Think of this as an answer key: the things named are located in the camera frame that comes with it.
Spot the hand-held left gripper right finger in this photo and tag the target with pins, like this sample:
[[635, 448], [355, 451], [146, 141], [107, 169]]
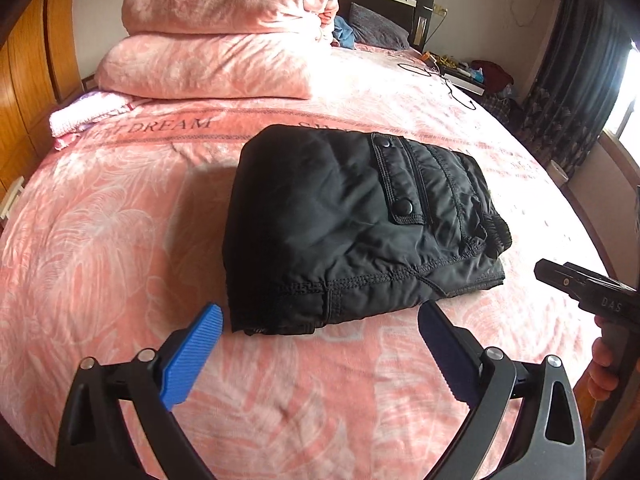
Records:
[[445, 347]]

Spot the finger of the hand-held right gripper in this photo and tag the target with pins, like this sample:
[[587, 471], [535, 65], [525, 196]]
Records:
[[557, 275]]

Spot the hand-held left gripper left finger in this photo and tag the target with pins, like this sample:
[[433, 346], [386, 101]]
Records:
[[192, 355]]

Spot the black jacket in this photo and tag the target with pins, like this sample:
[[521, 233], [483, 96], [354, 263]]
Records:
[[325, 230]]

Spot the person's right hand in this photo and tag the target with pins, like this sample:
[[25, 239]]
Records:
[[602, 375]]

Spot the pink leaf-print blanket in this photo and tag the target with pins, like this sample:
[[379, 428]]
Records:
[[150, 260]]

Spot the bright window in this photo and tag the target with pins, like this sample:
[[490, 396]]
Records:
[[627, 110]]

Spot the red cloth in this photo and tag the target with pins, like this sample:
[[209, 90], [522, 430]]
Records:
[[492, 74]]

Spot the white nightstand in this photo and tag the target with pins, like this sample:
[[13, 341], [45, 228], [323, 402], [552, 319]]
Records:
[[465, 82]]

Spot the dark patterned curtain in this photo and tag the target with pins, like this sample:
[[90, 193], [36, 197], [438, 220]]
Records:
[[575, 60]]

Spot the pink white knit cloth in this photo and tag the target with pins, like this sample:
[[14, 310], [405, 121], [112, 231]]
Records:
[[85, 115]]

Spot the folded pink quilt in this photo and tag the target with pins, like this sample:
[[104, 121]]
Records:
[[225, 2], [210, 67]]

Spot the grey pillow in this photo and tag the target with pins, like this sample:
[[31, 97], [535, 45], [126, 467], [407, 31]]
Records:
[[380, 25]]

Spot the blue cloth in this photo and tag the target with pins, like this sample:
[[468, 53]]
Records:
[[345, 32]]

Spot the wooden wardrobe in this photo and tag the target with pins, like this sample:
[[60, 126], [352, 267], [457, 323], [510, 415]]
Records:
[[30, 60]]

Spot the white slatted frame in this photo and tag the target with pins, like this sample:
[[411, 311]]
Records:
[[12, 200]]

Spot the white wall socket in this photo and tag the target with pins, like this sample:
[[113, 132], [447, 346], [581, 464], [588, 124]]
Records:
[[440, 9]]

